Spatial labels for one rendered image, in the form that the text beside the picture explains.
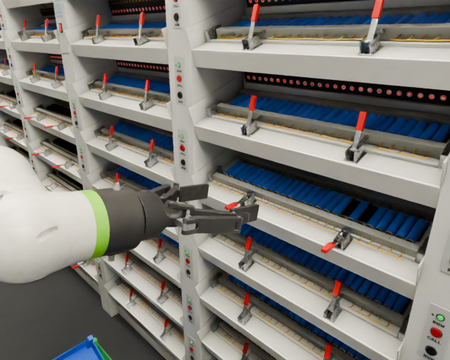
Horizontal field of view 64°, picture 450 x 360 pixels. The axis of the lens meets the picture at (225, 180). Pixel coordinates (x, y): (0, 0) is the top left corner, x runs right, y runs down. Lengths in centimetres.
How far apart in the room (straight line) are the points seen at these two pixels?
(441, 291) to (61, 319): 179
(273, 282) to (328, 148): 40
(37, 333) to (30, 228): 168
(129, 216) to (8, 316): 182
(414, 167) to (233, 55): 44
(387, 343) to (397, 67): 56
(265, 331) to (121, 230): 72
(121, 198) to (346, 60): 45
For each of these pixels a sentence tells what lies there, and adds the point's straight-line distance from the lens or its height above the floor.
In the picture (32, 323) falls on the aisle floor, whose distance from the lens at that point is 217.
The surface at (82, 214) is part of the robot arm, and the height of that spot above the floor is 115.
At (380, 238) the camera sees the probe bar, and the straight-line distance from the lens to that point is 79.
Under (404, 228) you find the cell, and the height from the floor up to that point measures 98.
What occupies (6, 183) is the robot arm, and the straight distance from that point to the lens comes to 49.
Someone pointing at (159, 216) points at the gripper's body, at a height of 110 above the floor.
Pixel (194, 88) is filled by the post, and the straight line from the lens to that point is 97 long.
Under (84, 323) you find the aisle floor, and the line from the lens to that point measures 207.
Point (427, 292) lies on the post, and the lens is 76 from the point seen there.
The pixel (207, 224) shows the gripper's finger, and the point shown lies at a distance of 54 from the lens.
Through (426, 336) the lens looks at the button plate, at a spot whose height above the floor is 84.
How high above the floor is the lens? 135
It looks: 22 degrees down
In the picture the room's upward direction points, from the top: straight up
